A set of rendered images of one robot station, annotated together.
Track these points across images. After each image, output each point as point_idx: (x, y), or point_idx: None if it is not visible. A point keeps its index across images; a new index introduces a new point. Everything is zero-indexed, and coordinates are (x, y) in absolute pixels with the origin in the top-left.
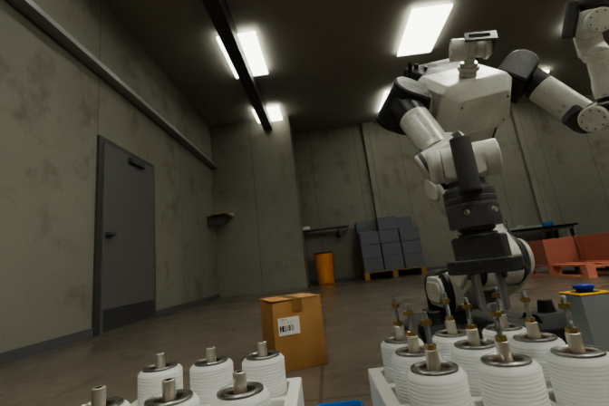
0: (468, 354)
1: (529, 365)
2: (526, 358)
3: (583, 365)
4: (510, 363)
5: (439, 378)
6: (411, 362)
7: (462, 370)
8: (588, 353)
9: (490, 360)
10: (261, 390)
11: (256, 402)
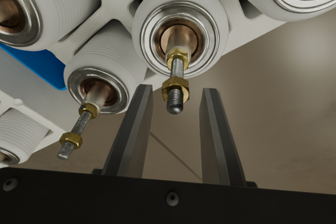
0: None
1: (212, 62)
2: (210, 37)
3: (294, 21)
4: (187, 69)
5: (120, 112)
6: (37, 50)
7: (131, 87)
8: None
9: (157, 54)
10: (11, 153)
11: (26, 155)
